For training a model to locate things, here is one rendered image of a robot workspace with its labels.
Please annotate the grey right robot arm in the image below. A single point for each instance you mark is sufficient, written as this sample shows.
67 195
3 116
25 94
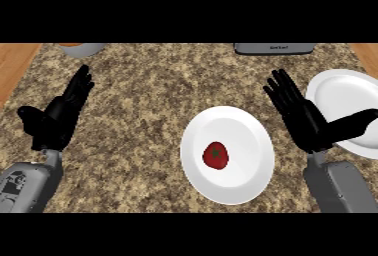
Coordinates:
340 185

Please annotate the white oval plate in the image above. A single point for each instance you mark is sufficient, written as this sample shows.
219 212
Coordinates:
241 133

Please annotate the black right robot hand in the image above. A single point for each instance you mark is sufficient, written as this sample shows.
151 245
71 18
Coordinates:
303 116

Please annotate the white round plate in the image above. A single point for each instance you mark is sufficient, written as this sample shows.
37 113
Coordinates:
344 93

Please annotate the grey bowl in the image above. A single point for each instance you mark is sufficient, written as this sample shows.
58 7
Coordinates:
81 49

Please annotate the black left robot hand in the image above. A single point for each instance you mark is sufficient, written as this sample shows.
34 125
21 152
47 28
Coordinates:
59 113

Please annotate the dark grey appliance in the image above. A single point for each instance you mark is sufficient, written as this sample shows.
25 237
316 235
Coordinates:
273 48

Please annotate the red tomato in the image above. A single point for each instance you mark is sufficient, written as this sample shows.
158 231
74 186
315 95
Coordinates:
216 155

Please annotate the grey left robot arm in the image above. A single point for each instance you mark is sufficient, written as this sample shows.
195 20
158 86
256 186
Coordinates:
30 181

